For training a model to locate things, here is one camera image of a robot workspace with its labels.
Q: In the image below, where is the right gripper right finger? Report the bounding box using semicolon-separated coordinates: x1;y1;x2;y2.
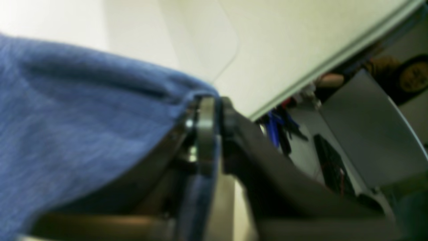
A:
220;97;402;241

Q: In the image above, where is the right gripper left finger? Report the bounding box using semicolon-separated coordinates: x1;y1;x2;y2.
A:
32;97;216;241

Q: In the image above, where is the blue t-shirt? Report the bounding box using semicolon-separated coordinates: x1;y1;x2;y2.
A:
0;34;219;241

